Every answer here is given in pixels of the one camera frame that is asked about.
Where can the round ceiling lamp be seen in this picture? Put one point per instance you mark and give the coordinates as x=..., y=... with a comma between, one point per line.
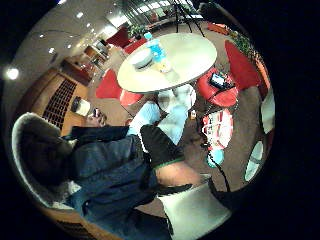
x=12, y=73

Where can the round beige table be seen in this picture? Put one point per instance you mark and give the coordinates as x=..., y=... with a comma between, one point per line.
x=176, y=60

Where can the green plant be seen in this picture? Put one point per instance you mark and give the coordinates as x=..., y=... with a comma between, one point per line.
x=136, y=30
x=244, y=42

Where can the the person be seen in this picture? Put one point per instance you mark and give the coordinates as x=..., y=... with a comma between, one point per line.
x=100, y=160

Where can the white armchair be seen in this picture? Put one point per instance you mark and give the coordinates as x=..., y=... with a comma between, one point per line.
x=20, y=150

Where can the blue plastic bottle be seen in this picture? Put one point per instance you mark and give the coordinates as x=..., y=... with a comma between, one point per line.
x=156, y=50

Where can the white bowl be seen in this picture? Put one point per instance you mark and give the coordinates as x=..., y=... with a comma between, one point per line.
x=141, y=58

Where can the white box with dark item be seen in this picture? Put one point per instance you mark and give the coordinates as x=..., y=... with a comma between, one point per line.
x=81, y=106

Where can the small yellow object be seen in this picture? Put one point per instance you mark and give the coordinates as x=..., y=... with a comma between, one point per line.
x=164, y=67

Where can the teal round object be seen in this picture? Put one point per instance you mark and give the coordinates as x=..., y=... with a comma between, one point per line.
x=216, y=156

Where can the red sofa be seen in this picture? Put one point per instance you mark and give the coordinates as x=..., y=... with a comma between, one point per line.
x=125, y=39

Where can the black tripod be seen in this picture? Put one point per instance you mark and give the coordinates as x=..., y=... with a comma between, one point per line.
x=185, y=16

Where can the wooden lattice cabinet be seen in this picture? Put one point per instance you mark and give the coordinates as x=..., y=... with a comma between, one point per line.
x=58, y=100

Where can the small dark device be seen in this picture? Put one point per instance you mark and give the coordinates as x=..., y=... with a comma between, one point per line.
x=96, y=112

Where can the black device with screen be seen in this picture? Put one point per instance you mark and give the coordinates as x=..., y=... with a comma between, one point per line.
x=218, y=80

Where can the red chair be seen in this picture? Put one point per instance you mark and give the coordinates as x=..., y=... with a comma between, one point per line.
x=240, y=66
x=108, y=86

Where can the red and white bag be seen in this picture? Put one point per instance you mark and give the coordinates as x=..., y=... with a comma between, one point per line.
x=218, y=128

